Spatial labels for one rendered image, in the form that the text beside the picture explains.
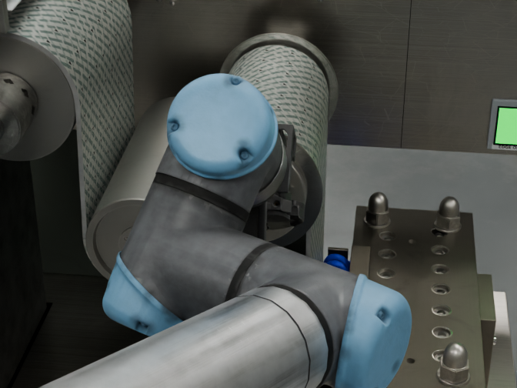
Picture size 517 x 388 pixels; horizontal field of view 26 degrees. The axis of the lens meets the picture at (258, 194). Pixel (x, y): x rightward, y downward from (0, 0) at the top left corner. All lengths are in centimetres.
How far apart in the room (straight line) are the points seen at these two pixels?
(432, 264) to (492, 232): 207
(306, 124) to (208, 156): 44
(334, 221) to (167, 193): 273
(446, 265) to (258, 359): 83
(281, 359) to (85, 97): 57
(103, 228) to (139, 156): 10
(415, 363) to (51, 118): 48
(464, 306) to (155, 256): 66
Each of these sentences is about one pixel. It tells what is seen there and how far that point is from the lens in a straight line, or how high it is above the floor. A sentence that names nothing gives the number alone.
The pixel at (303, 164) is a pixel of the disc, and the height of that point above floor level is 129.
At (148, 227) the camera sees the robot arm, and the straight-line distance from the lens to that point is 80.
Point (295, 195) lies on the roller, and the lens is 114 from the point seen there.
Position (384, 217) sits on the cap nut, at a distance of 151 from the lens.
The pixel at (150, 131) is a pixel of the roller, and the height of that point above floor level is 123.
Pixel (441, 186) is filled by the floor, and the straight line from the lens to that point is 374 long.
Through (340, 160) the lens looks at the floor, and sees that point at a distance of 386.
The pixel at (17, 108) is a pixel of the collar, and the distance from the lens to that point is 112.
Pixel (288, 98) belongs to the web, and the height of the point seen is 131.
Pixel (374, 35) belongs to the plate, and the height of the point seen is 130.
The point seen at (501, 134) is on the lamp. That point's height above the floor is 117.
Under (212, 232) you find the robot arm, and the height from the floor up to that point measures 141.
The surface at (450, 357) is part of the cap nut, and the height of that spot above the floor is 106.
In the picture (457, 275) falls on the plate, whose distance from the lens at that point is 143.
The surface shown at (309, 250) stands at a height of 118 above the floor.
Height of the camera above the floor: 182
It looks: 30 degrees down
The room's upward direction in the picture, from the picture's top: straight up
